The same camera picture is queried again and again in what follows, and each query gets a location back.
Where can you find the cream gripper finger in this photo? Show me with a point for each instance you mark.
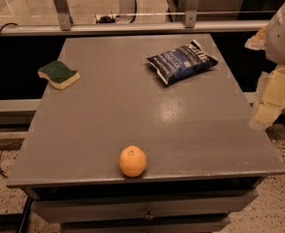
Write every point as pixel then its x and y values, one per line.
pixel 257 41
pixel 270 101

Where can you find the blue chip bag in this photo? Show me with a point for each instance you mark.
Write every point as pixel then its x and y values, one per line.
pixel 180 63

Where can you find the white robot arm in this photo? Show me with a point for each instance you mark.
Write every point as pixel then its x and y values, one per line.
pixel 275 38

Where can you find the grey cabinet drawer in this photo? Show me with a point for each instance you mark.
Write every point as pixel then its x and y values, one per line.
pixel 180 204

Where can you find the orange fruit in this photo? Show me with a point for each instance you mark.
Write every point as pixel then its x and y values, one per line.
pixel 132 161

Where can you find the metal drawer knob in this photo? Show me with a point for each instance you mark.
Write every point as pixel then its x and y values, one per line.
pixel 149 215

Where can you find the green yellow sponge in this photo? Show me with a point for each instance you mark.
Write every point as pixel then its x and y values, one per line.
pixel 58 74

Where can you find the right metal bracket post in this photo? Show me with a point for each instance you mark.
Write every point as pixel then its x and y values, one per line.
pixel 191 8

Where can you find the metal bracket post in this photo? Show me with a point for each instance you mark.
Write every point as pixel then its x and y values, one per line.
pixel 63 14
pixel 191 8

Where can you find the horizontal metal rail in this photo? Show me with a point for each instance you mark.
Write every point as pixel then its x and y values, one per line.
pixel 135 28

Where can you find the left metal bracket post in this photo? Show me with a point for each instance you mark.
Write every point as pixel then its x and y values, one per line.
pixel 63 14

